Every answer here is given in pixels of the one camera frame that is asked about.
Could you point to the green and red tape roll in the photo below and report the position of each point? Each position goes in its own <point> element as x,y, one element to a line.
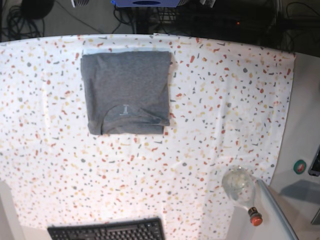
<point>300,167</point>

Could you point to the dark phone on table edge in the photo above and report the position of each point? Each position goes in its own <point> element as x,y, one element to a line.
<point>314,169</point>

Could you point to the black power strip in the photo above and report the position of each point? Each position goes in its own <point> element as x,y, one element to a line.
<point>215,20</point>

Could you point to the clear glass bottle red cap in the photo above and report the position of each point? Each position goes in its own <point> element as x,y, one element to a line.
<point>240,188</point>

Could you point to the terrazzo patterned tablecloth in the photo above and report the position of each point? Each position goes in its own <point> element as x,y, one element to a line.
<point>228,106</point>

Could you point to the blue box with oval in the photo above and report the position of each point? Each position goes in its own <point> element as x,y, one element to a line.
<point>145,3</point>

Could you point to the grey t-shirt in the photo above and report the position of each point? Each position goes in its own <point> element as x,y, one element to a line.
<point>127,92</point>

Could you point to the black computer keyboard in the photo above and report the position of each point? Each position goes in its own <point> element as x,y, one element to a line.
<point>143,229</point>

